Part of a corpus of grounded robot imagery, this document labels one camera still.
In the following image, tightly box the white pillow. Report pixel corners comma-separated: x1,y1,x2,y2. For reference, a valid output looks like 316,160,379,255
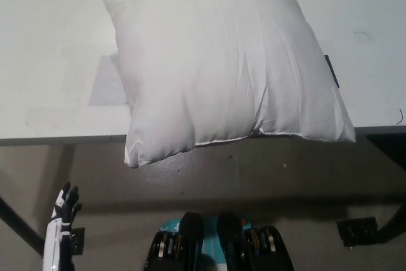
100,0,357,169

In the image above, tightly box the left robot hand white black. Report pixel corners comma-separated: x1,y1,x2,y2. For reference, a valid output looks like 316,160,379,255
43,181,82,271

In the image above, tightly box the black table foot plate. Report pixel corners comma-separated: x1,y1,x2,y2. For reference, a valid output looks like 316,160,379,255
336,216,380,248
69,227,86,256

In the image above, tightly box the black table frame bar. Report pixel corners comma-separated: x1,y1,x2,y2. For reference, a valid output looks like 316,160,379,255
364,131,406,157

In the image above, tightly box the black pillow label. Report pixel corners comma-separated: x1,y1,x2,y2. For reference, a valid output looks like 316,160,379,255
324,55,341,89

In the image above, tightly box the grey sheet on table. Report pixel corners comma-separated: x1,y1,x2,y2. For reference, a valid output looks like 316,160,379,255
87,55,131,107

